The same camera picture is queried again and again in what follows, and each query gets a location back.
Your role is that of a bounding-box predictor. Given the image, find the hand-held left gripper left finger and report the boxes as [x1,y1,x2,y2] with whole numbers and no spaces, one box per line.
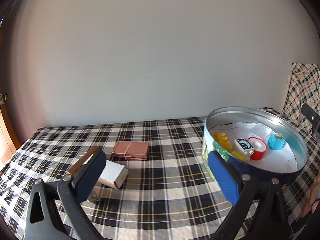
[24,150,107,240]

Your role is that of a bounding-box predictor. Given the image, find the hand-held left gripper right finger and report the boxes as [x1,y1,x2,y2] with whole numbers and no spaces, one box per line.
[207,151,292,240]

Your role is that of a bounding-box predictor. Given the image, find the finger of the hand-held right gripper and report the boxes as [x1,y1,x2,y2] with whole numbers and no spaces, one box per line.
[301,103,320,137]

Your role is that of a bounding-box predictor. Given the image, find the brown wooden brush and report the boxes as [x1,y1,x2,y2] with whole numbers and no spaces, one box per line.
[65,146,100,175]

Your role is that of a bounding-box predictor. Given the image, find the long white cardboard box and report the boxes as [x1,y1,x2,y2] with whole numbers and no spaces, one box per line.
[96,160,129,190]

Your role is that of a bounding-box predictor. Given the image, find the plain yellow toy block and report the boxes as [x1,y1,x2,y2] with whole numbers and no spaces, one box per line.
[230,150,247,161]

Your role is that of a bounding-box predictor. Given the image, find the round printed metal tin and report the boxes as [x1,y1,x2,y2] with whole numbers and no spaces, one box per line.
[202,106,309,192]

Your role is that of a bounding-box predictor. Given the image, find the yellow face toy block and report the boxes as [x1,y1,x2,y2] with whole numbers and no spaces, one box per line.
[212,132,230,153]

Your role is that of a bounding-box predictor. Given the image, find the white moon toy block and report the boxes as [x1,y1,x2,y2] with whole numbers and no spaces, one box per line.
[234,137,253,161]

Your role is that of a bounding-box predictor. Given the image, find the red round container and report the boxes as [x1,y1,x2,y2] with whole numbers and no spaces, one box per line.
[247,136,267,160]

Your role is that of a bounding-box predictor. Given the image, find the teal bear toy block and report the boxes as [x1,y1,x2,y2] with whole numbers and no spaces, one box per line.
[267,133,286,150]

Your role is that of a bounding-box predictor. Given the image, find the clear plastic box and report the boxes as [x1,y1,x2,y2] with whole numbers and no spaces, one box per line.
[249,122,272,140]

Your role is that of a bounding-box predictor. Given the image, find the person's right hand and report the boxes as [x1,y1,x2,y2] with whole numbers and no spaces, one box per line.
[299,180,320,218]

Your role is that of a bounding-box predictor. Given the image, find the plaid pillow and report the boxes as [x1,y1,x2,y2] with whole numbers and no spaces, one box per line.
[281,62,320,137]

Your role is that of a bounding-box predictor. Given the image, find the white paper tin liner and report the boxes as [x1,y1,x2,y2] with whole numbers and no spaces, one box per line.
[209,121,299,174]

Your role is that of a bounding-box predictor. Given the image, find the plaid bedsheet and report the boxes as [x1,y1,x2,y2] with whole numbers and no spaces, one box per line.
[0,107,320,240]

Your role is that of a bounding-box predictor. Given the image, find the wooden door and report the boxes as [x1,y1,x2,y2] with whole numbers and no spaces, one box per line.
[0,90,21,167]

